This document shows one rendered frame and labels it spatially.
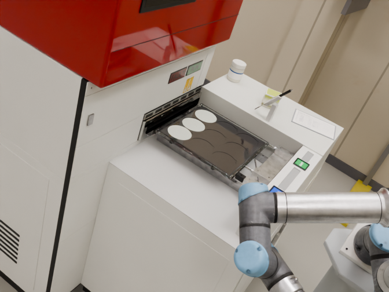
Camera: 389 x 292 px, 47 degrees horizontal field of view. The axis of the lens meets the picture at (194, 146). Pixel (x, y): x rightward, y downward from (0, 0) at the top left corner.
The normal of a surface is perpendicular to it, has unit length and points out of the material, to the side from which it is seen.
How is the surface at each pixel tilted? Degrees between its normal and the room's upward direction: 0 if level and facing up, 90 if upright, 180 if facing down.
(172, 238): 90
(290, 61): 90
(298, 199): 26
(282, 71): 90
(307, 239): 0
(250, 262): 54
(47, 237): 90
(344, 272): 0
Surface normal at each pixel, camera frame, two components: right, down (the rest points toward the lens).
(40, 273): -0.51, 0.36
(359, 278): 0.29, -0.78
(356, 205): -0.04, -0.26
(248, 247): -0.46, -0.33
